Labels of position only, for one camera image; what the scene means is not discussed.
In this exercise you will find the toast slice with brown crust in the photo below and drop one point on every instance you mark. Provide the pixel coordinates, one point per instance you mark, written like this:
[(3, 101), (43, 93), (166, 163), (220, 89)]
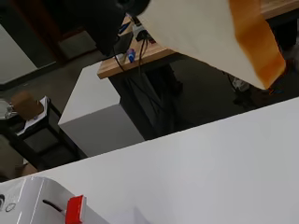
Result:
[(199, 31)]

